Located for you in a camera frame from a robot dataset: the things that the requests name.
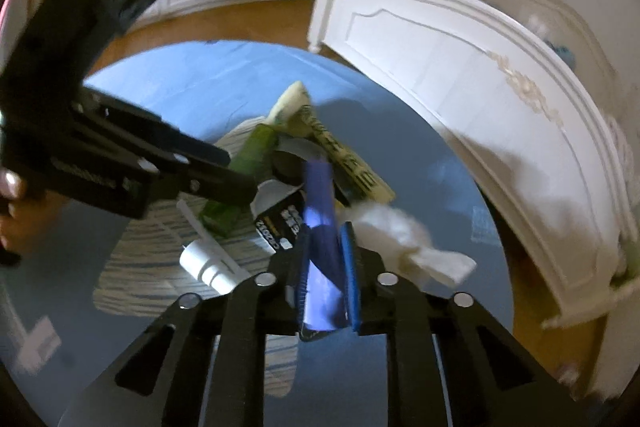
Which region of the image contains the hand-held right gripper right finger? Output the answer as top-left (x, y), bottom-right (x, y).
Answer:
top-left (339, 222), bottom-right (596, 427)

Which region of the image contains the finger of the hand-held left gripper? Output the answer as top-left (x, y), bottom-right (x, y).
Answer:
top-left (147, 156), bottom-right (259, 208)
top-left (75, 89), bottom-right (232, 168)

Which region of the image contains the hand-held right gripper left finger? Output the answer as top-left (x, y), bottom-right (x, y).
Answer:
top-left (60, 227), bottom-right (313, 427)

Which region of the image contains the green drink packet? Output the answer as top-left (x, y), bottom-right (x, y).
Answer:
top-left (200, 124), bottom-right (281, 238)

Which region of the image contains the blue snack wrapper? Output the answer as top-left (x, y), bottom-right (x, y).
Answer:
top-left (297, 159), bottom-right (351, 340)

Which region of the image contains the person's left hand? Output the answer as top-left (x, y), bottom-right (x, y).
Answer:
top-left (0, 168), bottom-right (28, 267)

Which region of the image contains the blue tablecloth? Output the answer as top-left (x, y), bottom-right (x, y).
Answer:
top-left (0, 41), bottom-right (516, 427)

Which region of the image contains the white crumpled tissue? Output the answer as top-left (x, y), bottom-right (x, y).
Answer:
top-left (350, 202), bottom-right (478, 285)

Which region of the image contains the black snack wrapper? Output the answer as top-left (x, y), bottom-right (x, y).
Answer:
top-left (250, 134), bottom-right (351, 255)

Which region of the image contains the beige snack packet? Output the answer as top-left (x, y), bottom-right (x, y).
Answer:
top-left (265, 81), bottom-right (396, 208)

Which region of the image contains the white paper scrap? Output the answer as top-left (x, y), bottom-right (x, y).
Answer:
top-left (12, 314), bottom-right (63, 375)

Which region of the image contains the white wooden bed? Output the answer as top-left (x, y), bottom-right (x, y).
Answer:
top-left (307, 0), bottom-right (640, 403)

